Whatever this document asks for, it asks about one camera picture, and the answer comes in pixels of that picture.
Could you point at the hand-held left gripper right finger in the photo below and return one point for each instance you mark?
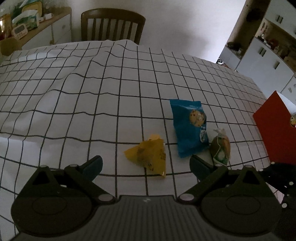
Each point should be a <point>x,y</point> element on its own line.
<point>198,167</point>

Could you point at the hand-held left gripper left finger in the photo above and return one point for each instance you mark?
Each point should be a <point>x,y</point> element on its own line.
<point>93,168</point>

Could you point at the red cardboard box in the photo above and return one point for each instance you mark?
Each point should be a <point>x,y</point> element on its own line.
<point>275,129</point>

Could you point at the yellow triangular snack packet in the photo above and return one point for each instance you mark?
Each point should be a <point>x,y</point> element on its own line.
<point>148,154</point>

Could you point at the yellow red cracker packet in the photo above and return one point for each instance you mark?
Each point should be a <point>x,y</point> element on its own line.
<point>293,121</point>

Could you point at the clear bread packet green label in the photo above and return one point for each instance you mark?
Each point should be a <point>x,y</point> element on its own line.
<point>219,148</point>

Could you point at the blue cookie packet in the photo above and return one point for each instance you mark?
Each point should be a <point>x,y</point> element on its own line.
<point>187,129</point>

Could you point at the checked white tablecloth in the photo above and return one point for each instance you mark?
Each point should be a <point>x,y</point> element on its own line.
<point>92,92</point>

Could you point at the white cabinet unit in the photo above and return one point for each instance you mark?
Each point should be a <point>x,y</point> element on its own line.
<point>261,60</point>

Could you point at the wooden sideboard white drawers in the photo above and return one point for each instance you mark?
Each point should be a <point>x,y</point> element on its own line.
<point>57,30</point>

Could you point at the white desk clock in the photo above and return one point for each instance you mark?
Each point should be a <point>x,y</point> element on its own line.
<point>19,31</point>

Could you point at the dark wooden chair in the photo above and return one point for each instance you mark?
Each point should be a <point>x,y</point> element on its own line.
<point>113,12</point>

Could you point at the small white box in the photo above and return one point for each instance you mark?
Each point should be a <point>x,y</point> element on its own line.
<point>48,16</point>

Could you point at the green white tissue pack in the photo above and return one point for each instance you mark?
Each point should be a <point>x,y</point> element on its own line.
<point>25,19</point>

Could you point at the orange packet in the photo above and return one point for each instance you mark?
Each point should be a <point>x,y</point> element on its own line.
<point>5,25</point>

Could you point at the yellow green package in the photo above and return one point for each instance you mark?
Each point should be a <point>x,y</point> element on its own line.
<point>32,5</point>

